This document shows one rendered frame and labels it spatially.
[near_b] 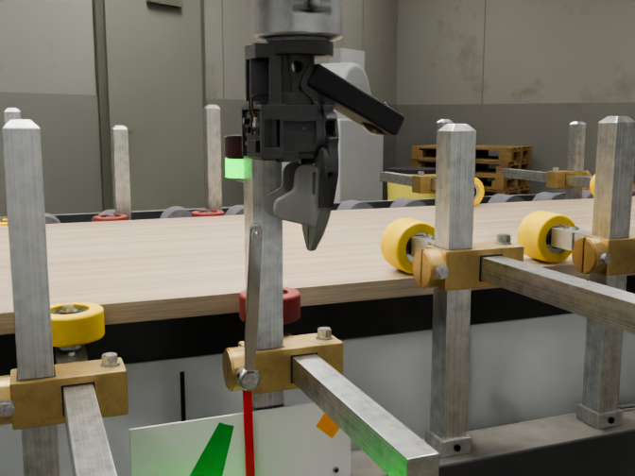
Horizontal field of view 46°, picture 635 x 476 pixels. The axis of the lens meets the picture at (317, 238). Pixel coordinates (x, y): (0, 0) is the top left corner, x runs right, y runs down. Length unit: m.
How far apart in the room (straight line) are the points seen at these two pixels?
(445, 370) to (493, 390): 0.34
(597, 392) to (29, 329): 0.75
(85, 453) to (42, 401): 0.17
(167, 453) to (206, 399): 0.25
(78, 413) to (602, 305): 0.52
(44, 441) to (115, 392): 0.09
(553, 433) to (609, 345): 0.15
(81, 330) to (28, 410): 0.12
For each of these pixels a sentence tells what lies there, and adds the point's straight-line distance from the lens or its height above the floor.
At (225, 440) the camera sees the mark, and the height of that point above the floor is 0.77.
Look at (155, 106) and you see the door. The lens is 6.07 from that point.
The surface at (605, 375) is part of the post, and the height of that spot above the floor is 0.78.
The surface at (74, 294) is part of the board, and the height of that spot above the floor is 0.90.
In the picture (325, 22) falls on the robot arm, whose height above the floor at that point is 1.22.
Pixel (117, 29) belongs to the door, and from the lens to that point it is 5.86.
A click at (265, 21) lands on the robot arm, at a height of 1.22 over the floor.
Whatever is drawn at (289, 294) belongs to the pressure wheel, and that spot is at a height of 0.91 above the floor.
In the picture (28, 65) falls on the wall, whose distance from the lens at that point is 5.42.
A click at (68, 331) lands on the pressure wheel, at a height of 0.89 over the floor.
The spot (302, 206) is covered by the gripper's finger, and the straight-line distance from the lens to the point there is 0.76.
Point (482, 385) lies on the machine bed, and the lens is 1.30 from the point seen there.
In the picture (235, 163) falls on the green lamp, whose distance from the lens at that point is 0.87.
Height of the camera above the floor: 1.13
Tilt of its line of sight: 9 degrees down
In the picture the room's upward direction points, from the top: straight up
